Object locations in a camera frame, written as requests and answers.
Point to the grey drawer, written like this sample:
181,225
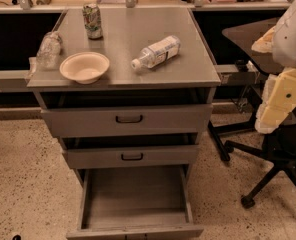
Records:
130,157
127,121
135,203

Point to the grey top drawer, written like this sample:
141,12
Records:
127,121

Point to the grey bottom drawer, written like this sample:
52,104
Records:
135,203

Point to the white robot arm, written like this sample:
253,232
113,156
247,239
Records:
280,40

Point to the crumpled clear plastic bottle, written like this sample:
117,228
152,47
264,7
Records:
49,50

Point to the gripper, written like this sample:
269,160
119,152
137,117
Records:
290,40

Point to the green soda can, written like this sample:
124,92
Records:
92,20

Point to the black office chair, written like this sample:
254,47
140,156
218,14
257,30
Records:
270,133

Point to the white paper bowl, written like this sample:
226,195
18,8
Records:
85,67

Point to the clear plastic water bottle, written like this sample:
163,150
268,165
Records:
157,53

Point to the grey middle drawer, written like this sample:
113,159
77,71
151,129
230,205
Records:
130,157

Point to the grey drawer cabinet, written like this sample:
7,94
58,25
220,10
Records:
186,79

